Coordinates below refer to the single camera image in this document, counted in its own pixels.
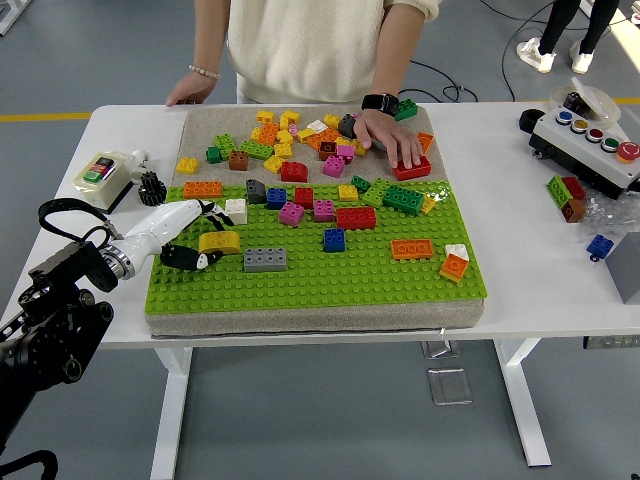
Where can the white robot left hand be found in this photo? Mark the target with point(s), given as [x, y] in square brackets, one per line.
[160, 225]

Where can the person's left hand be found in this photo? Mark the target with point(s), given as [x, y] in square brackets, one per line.
[390, 135]

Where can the person's right hand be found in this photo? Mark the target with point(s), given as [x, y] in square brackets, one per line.
[192, 90]

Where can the red eight-stud brick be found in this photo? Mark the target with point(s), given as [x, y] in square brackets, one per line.
[356, 219]
[415, 173]

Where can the yellow arched brick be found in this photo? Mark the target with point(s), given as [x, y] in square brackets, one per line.
[222, 242]

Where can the dark grey sloped brick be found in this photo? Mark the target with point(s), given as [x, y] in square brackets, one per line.
[256, 192]
[346, 126]

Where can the light grey eight-stud brick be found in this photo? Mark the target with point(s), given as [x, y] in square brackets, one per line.
[380, 146]
[265, 260]

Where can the person's left forearm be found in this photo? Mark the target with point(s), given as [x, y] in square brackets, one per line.
[395, 55]

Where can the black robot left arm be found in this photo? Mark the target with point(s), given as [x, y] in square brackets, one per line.
[50, 330]

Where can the person's right forearm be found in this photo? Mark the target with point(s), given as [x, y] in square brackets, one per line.
[212, 35]

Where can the dark green eight-stud brick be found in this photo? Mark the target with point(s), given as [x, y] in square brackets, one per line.
[404, 200]
[407, 110]

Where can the yellow toy brick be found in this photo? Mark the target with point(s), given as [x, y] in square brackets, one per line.
[255, 133]
[288, 119]
[283, 150]
[359, 149]
[266, 117]
[331, 120]
[305, 135]
[273, 163]
[285, 136]

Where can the pink toy brick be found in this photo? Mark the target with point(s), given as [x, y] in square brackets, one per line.
[345, 151]

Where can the orange eight-stud brick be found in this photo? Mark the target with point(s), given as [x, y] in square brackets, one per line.
[202, 189]
[412, 249]
[269, 134]

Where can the dark green four-stud brick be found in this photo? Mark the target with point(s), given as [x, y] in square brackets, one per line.
[360, 184]

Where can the light green eight-stud brick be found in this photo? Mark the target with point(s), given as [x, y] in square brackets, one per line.
[256, 149]
[374, 193]

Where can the brown toy brick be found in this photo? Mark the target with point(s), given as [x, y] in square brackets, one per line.
[328, 150]
[574, 211]

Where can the pink four-stud brick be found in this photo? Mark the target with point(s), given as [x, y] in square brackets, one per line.
[324, 211]
[291, 215]
[334, 167]

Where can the orange toy brick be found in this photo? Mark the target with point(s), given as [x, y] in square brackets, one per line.
[325, 136]

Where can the yellow four-stud brick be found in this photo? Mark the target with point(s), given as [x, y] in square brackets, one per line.
[187, 165]
[348, 193]

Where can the dark green toy brick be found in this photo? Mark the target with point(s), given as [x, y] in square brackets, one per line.
[213, 155]

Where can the white toy brick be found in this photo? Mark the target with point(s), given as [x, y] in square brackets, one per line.
[457, 251]
[317, 125]

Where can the white four-stud brick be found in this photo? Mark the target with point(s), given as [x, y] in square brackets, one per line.
[237, 212]

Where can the small yellow brick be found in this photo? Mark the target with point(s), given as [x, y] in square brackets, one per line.
[429, 206]

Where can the brown four-stud brick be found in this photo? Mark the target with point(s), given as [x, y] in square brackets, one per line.
[239, 160]

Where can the red arched brick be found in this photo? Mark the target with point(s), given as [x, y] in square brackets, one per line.
[294, 172]

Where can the red four-stud brick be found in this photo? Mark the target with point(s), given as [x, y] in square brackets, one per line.
[304, 198]

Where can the blue four-stud brick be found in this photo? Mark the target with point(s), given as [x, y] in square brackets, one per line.
[334, 241]
[276, 199]

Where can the orange and yellow brick stack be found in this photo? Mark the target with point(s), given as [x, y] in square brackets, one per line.
[453, 268]

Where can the green studded baseplate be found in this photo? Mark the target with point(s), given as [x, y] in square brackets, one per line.
[350, 285]

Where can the red toy brick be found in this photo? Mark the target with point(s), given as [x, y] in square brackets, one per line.
[575, 186]

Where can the black wristwatch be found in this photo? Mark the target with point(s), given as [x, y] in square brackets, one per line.
[381, 103]

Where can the black gear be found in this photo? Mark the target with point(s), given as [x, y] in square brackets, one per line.
[151, 187]

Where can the person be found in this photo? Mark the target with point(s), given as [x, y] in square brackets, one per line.
[310, 45]
[560, 25]

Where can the black tape roll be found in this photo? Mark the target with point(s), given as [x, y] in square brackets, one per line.
[529, 120]

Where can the white table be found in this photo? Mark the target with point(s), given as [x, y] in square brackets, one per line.
[500, 225]

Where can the grey-brown foam mat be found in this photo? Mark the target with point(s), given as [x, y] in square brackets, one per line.
[310, 318]

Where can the white push-button control box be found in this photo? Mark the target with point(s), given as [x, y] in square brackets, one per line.
[585, 150]

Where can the clear plastic container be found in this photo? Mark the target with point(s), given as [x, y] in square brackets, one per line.
[597, 102]

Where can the crumpled clear plastic bag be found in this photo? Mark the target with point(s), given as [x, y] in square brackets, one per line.
[607, 215]

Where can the table control panel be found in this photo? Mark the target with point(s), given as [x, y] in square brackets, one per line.
[611, 342]

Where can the cream switch box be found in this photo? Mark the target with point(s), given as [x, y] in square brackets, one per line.
[102, 177]

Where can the white furniture frame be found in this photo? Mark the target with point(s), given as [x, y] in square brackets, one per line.
[9, 15]

